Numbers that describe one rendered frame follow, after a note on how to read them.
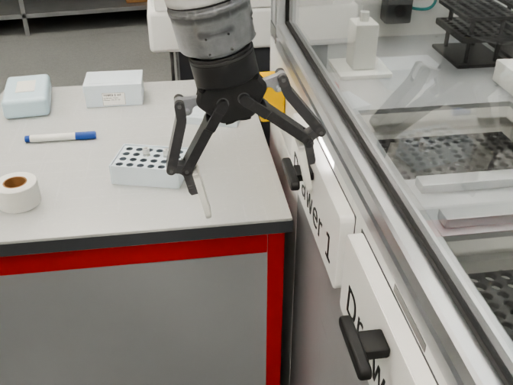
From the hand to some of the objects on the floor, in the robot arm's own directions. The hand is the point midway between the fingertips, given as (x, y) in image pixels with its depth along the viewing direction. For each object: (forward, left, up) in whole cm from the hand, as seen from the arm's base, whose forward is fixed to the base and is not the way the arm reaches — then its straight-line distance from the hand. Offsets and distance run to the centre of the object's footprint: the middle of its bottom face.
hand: (256, 192), depth 79 cm
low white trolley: (-31, +38, -90) cm, 102 cm away
